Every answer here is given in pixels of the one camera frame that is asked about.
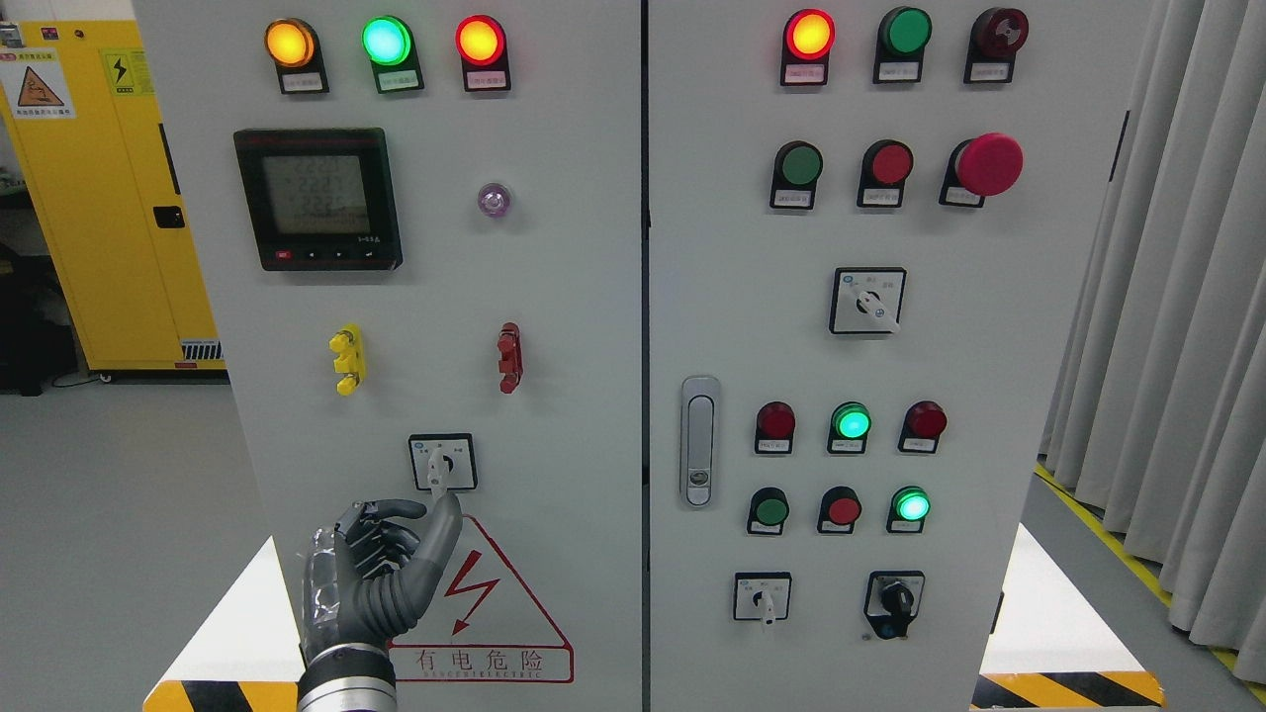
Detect small red push button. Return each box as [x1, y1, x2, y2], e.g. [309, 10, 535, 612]
[817, 486, 862, 535]

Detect amber indicator light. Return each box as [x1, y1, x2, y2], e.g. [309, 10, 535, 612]
[265, 18, 329, 95]

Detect black knob selector switch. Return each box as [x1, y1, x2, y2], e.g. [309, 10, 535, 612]
[862, 571, 925, 640]

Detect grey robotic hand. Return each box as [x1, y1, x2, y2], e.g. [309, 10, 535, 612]
[300, 492, 463, 664]

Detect dark red indicator left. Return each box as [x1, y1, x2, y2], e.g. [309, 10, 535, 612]
[755, 402, 796, 455]

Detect green lit indicator middle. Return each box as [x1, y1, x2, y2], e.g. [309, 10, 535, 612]
[825, 402, 872, 455]

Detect red lit indicator light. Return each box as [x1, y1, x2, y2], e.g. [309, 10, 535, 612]
[454, 15, 511, 92]

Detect silver door handle lock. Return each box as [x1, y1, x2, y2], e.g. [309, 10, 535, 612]
[679, 378, 722, 508]

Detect small green push button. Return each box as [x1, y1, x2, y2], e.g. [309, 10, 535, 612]
[746, 486, 790, 536]

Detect red lit indicator right door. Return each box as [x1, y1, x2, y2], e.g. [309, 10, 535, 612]
[779, 8, 836, 87]

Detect small purple indicator lamp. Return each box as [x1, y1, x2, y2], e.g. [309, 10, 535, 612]
[479, 182, 511, 220]

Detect black digital power meter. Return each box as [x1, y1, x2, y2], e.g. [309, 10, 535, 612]
[233, 128, 404, 272]

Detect red terminal connector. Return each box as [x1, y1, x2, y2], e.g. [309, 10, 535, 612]
[498, 321, 524, 394]

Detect green lit indicator light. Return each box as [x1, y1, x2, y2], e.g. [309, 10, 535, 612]
[361, 15, 425, 94]

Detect dark red buzzer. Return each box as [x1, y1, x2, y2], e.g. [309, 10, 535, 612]
[962, 6, 1031, 85]

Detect upper right selector switch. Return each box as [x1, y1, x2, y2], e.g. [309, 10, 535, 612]
[828, 267, 908, 338]

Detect lower white selector switch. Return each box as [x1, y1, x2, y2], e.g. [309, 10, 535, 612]
[732, 571, 794, 626]

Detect hazard striped base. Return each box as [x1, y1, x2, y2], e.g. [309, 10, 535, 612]
[968, 527, 1167, 711]
[141, 540, 303, 711]

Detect red emergency stop button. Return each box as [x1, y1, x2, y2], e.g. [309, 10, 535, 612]
[938, 133, 1025, 209]

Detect dark red indicator right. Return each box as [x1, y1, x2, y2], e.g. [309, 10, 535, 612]
[898, 400, 950, 455]

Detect yellow safety cabinet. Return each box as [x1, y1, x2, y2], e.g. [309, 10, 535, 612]
[3, 20, 227, 375]

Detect green unlit indicator top right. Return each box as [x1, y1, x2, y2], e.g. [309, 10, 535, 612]
[872, 5, 933, 85]

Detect left hazard striped base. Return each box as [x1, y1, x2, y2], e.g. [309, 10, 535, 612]
[141, 540, 303, 711]

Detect dark red indicator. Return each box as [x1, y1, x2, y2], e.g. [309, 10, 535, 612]
[755, 402, 796, 455]
[898, 400, 950, 455]

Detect grey curtain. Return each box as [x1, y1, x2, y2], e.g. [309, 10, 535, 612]
[1041, 1, 1265, 684]

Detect rotary selector switch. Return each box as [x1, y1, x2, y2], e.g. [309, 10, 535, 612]
[406, 432, 479, 492]

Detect grey electrical control cabinet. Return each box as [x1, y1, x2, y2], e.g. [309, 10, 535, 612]
[135, 1, 1158, 711]

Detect yellow terminal connector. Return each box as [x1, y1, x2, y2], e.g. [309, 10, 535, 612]
[328, 323, 367, 397]

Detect right hazard striped base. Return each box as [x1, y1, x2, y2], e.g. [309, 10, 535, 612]
[968, 527, 1167, 711]

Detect green lit push button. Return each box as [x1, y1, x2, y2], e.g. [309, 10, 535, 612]
[885, 486, 931, 535]

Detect red electric danger sticker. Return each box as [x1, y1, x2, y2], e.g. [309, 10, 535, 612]
[389, 516, 575, 684]

